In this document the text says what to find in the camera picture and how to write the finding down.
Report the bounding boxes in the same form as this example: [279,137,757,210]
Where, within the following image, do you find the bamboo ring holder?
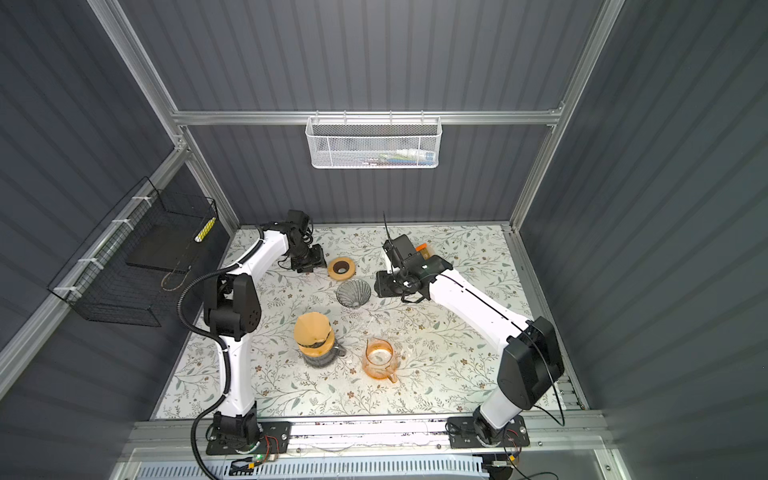
[327,257,356,282]
[298,338,336,358]

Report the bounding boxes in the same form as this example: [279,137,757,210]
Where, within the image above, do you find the grey glass dripper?
[336,279,372,309]

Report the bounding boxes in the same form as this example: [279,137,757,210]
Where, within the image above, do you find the orange glass carafe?
[362,338,399,383]

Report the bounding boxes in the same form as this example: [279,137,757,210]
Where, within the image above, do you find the grey glass carafe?
[301,344,347,368]

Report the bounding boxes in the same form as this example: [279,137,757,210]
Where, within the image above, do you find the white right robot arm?
[374,235,565,446]

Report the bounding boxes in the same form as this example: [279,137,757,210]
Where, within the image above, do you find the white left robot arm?
[203,210,326,445]

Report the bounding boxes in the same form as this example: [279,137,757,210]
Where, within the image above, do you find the yellow marker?
[194,216,217,243]

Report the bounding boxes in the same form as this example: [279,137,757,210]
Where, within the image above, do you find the items in white basket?
[359,149,437,166]

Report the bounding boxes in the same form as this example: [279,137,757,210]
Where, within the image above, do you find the black flat pad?
[125,225,203,273]

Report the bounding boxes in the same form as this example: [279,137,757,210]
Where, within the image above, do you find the white wire basket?
[305,116,443,170]

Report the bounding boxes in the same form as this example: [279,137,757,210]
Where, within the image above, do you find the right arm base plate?
[445,415,530,449]

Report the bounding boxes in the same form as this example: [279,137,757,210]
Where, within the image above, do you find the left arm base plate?
[205,417,292,456]

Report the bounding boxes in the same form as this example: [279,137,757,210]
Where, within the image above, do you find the black wire basket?
[48,178,219,328]

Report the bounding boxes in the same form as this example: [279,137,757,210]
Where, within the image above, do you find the white slotted cable duct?
[136,457,488,480]

